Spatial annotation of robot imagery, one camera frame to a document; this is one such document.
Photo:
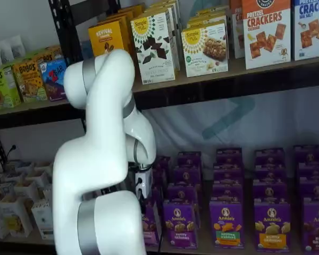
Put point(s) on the Simple Mills bar box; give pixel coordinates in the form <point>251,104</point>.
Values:
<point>202,58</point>
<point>207,17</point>

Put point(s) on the Simple Mills sweet thins box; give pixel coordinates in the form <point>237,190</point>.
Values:
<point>162,6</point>
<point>154,66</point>

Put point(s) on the purple Annie's box yellow patch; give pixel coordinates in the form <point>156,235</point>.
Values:
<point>269,174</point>
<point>272,228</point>
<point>269,157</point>
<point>269,192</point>

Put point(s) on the orange Revival snack box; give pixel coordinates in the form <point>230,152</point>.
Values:
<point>130,14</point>
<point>106,34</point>

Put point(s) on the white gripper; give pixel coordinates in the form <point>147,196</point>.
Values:
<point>147,183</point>

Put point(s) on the orange Bobo's box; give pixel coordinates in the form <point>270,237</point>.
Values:
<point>29,79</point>
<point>42,55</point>

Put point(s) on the white backdrop sheet teal mark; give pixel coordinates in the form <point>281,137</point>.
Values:
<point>180,127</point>

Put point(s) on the pretzel crackers sea salt box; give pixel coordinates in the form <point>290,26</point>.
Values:
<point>313,32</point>

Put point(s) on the purple Annie's box green patch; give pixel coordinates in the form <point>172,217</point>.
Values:
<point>226,225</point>
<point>227,192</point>
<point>229,156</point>
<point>228,174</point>

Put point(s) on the black metal shelf rack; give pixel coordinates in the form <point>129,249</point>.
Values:
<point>29,118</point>
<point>228,91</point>

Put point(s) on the purple Annie's bunny grahams box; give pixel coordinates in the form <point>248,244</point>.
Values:
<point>189,159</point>
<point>179,225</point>
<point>182,192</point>
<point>186,175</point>

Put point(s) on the green Bobo's box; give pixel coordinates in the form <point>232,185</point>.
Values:
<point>2,90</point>

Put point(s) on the pretzel crackers cheddar box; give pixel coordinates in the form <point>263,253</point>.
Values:
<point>265,40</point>
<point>236,26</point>

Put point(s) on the purple Annie's chocolate bunnies box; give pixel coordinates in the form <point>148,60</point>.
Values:
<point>317,225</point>
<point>315,190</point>
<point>309,154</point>
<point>313,171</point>

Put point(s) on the purple Annie's box pink patch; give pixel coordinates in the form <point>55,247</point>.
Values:
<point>150,228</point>

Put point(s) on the black wall plug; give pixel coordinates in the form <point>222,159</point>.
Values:
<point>13,146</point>

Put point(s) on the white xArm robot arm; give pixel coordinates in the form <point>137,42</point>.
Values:
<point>103,148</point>

